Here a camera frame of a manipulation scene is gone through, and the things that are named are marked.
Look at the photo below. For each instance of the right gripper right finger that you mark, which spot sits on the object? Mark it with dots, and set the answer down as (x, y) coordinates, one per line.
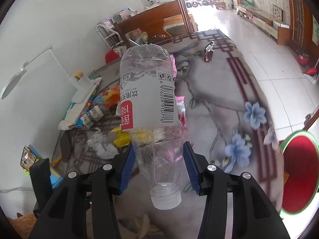
(254, 214)

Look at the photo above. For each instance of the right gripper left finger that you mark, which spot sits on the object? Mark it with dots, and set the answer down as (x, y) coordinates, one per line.
(64, 215)

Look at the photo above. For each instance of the red bag by shelf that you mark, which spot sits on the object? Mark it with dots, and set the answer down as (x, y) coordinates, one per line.
(112, 55)

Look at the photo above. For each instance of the white cardboard stack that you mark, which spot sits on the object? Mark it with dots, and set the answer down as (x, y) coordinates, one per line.
(80, 102)

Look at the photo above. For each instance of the orange snack bag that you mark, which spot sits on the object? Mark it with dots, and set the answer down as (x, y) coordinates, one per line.
(111, 97)

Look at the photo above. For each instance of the crumpled grey paper ball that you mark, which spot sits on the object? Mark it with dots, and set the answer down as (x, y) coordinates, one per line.
(99, 144)

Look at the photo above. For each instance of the white metal book shelf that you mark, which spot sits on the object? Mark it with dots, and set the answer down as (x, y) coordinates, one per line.
(109, 36)

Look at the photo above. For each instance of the yellow snack bag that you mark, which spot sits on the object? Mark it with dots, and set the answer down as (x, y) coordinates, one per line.
(122, 138)

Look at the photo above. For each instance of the clear plastic water bottle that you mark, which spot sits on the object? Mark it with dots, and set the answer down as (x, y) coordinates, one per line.
(149, 114)

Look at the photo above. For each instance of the white desk lamp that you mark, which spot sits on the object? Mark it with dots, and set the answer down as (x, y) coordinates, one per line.
(52, 74)

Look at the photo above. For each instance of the pink snack bag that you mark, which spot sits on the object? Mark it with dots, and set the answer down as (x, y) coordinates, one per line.
(179, 100)

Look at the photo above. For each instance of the wooden bed frame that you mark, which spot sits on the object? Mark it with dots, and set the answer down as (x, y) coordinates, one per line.
(151, 21)

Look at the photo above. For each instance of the shiny brown snack wrapper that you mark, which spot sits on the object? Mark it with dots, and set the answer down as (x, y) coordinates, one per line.
(209, 51)

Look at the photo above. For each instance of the red dustpan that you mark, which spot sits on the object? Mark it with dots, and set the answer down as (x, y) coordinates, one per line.
(312, 71)

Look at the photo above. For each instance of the yellow topped white bottle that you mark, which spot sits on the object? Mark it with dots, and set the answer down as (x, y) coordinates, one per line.
(78, 75)

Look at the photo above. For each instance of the low wooden tv cabinet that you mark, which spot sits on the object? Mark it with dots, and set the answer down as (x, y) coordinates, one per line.
(266, 22)

